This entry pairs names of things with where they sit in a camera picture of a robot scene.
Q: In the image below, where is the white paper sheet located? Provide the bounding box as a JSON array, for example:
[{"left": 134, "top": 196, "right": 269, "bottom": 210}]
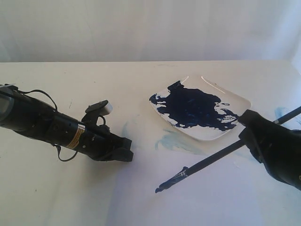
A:
[{"left": 106, "top": 149, "right": 301, "bottom": 226}]

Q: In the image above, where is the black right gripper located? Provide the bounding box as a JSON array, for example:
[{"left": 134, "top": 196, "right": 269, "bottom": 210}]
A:
[{"left": 238, "top": 110, "right": 301, "bottom": 188}]

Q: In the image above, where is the black paintbrush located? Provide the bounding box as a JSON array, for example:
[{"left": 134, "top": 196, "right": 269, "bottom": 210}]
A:
[{"left": 155, "top": 108, "right": 301, "bottom": 193}]

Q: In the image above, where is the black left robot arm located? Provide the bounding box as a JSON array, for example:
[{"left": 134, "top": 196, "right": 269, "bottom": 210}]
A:
[{"left": 0, "top": 84, "right": 134, "bottom": 162}]

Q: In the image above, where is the white square paint plate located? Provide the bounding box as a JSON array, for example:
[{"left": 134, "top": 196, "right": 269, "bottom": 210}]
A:
[{"left": 149, "top": 75, "right": 252, "bottom": 141}]

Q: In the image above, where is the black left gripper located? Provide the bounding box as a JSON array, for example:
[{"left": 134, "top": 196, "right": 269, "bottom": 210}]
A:
[{"left": 68, "top": 121, "right": 134, "bottom": 162}]

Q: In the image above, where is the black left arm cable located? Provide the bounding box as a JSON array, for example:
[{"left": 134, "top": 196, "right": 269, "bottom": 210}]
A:
[{"left": 14, "top": 88, "right": 106, "bottom": 162}]

